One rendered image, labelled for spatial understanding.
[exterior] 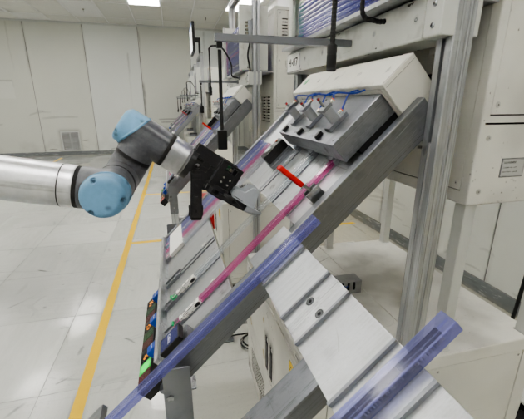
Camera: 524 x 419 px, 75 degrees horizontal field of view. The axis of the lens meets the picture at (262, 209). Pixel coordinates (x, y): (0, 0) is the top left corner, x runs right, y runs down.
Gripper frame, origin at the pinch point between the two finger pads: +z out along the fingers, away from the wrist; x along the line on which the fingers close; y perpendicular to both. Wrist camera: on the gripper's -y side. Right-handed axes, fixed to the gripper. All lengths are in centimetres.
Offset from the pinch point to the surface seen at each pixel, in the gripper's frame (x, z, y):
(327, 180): -14.0, 4.2, 15.3
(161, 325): -7.9, -6.5, -31.5
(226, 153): 449, 77, -5
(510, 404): -21, 89, -7
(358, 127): -17.0, 1.7, 26.6
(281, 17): 124, -3, 84
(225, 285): -14.0, -1.6, -14.2
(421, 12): -20, -2, 47
